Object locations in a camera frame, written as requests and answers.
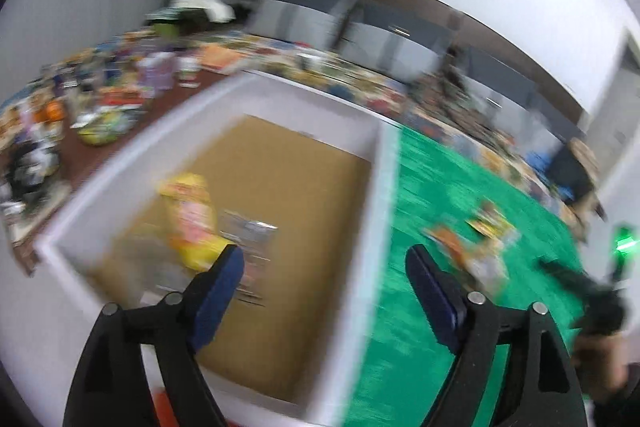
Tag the beige patterned garment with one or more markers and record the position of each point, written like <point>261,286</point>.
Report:
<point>585,197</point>

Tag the white cardboard box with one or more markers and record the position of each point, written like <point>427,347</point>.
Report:
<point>304,182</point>

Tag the long yellow red snack pack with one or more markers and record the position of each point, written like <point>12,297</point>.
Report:
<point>193,224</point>

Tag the person's right hand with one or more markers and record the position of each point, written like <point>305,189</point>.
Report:
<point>601,365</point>

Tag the yellow black snack pack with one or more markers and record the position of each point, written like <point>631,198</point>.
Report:
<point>489,221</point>

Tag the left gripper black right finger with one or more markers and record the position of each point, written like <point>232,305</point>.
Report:
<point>519,353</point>

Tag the silver clear snack pack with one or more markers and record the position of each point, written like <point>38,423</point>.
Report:
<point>485,268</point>

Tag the black bag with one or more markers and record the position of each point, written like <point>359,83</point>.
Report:
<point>567,172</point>

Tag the vacuum packed orange sausage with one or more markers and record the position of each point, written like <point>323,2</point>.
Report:
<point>451,244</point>

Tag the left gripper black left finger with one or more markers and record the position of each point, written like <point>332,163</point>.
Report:
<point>132,353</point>

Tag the clear bag of brown balls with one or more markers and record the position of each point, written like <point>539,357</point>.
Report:
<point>253,237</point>

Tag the brown headboard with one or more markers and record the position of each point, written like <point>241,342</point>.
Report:
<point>469,30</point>

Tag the white cloth bundle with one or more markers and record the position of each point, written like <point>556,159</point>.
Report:
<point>215,10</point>

